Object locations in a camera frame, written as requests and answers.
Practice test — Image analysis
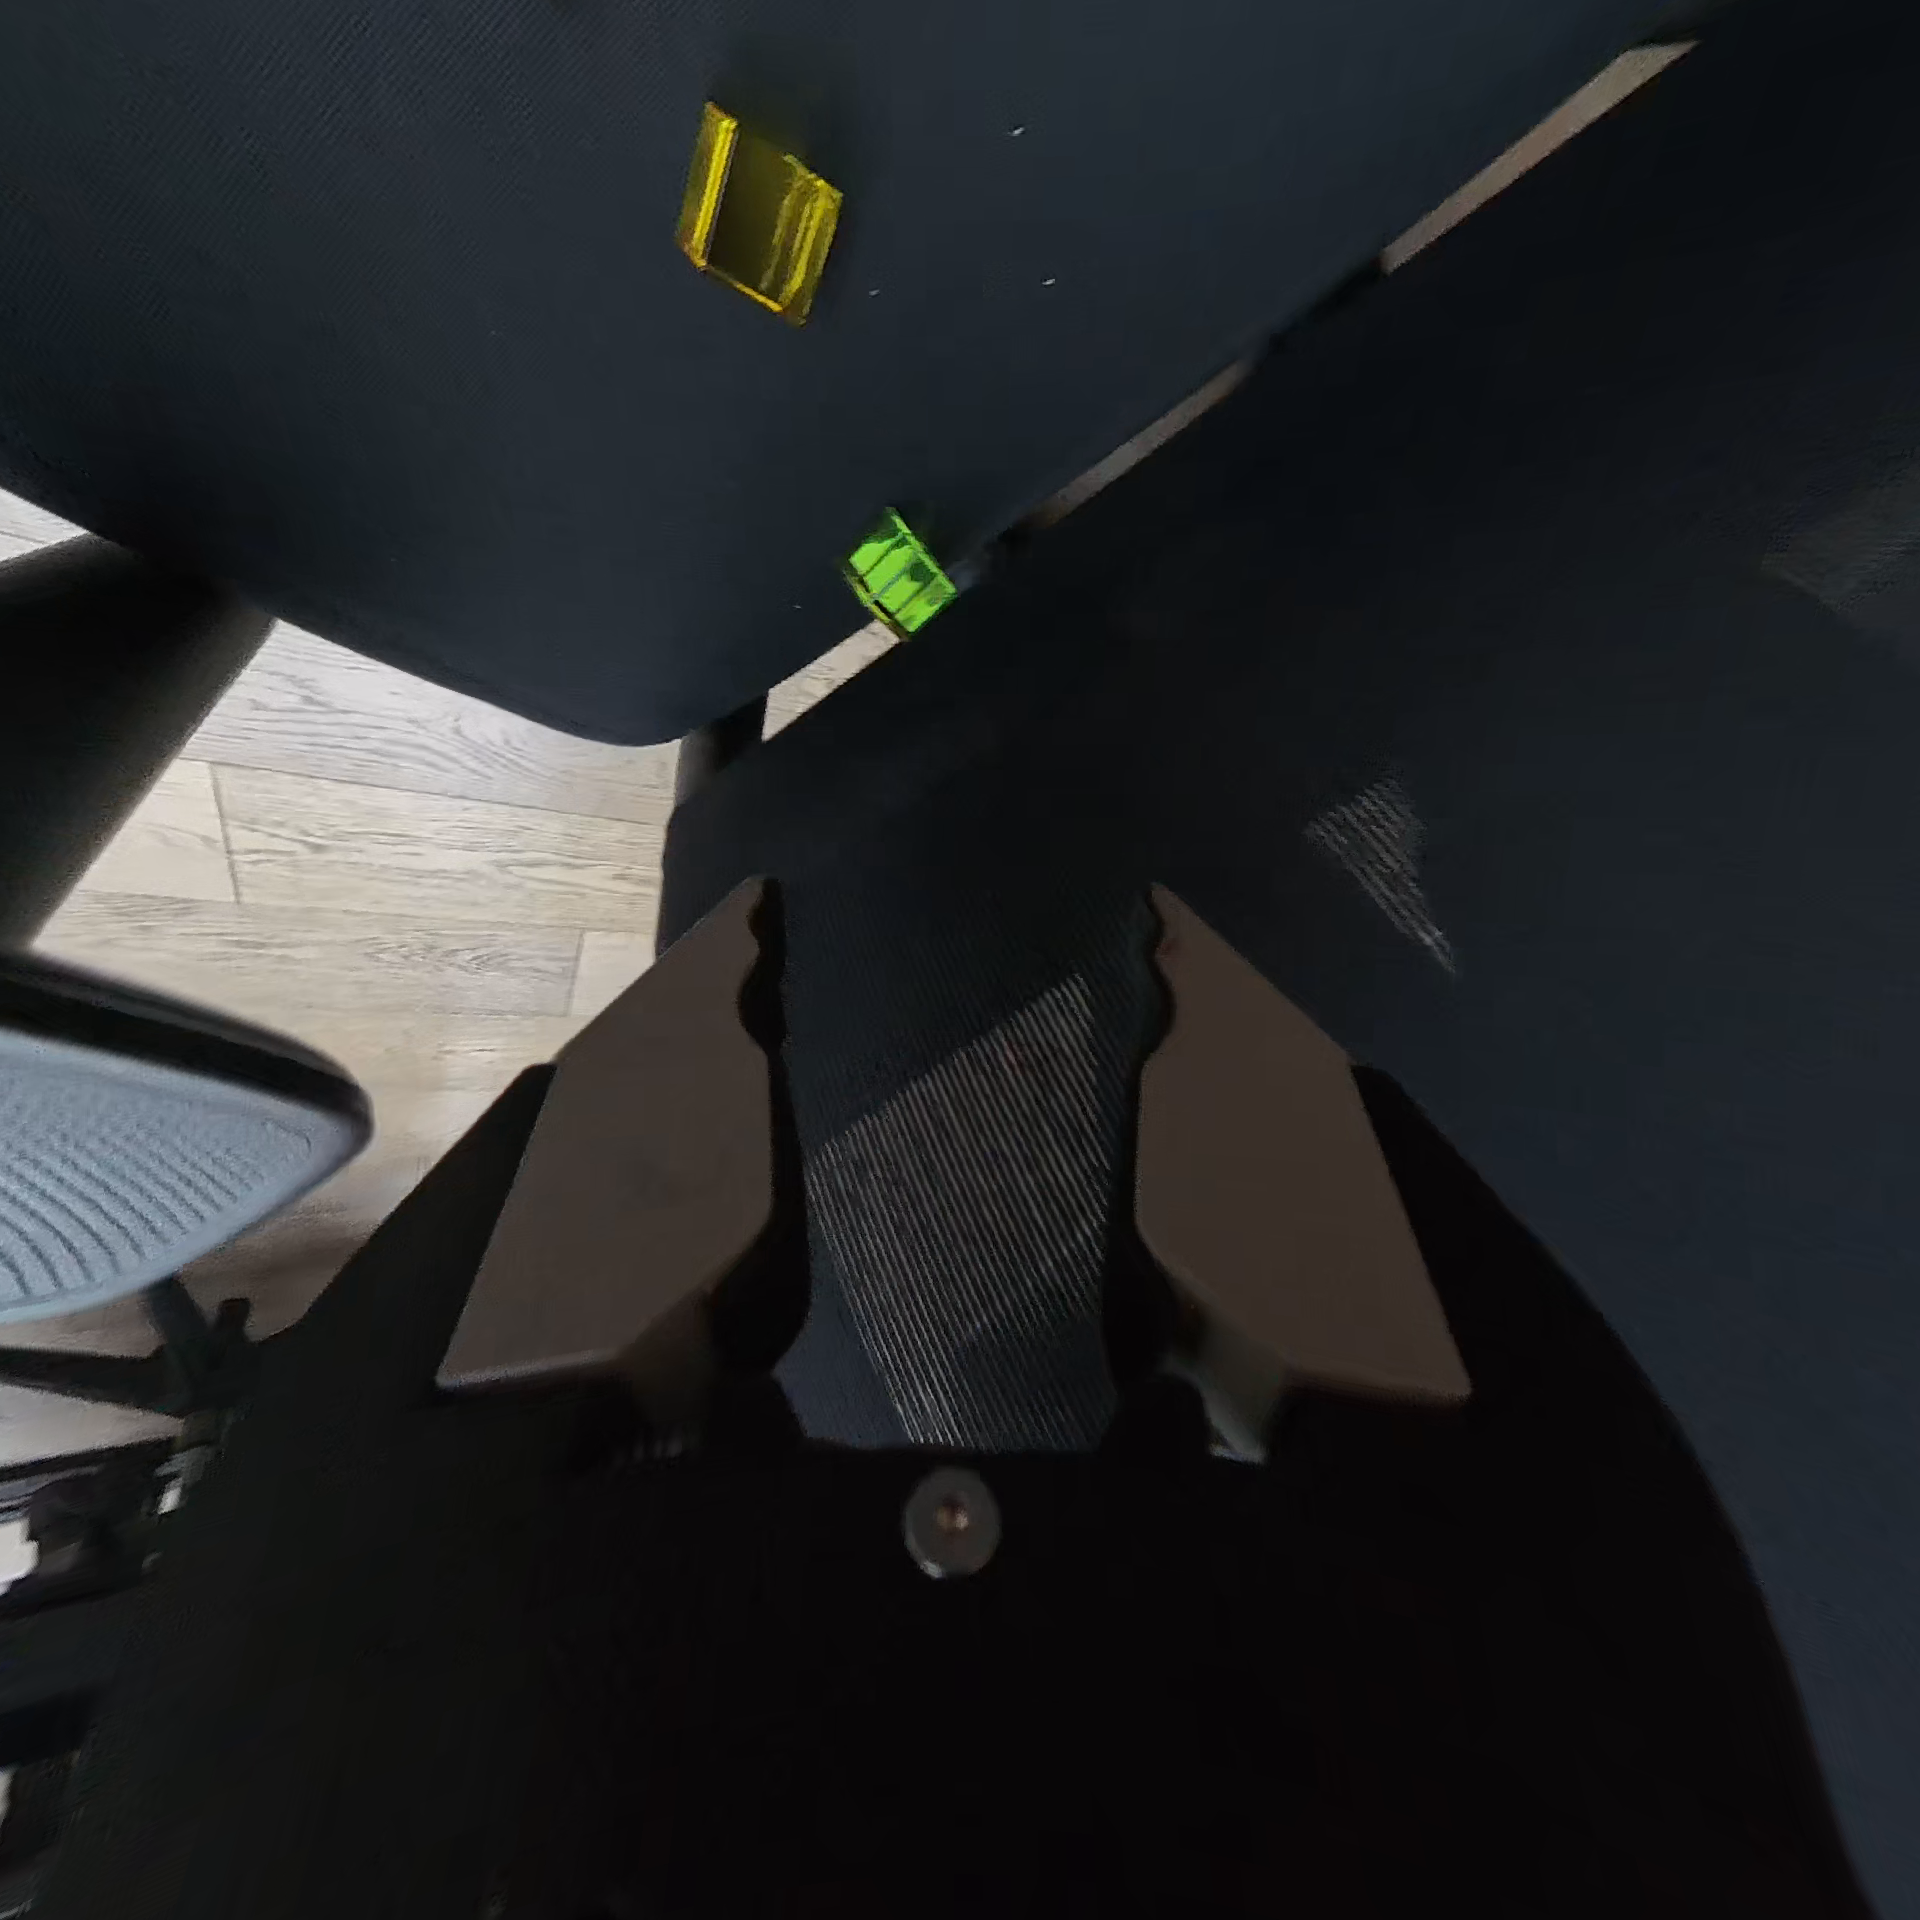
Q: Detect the yellow transparent cube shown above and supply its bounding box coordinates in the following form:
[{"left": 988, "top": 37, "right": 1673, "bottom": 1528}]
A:
[{"left": 672, "top": 100, "right": 845, "bottom": 327}]

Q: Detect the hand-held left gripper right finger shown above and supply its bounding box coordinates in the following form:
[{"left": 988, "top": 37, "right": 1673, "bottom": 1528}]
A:
[{"left": 1107, "top": 882, "right": 1475, "bottom": 1465}]

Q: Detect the black office chair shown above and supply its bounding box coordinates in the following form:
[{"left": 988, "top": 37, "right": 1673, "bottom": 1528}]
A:
[{"left": 0, "top": 0, "right": 1920, "bottom": 1920}]

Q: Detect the green transparent cube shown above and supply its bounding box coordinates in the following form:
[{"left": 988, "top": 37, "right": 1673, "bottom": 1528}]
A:
[{"left": 844, "top": 508, "right": 960, "bottom": 641}]

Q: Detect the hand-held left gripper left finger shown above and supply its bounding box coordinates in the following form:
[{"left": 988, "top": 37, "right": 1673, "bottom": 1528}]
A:
[{"left": 434, "top": 877, "right": 817, "bottom": 1434}]

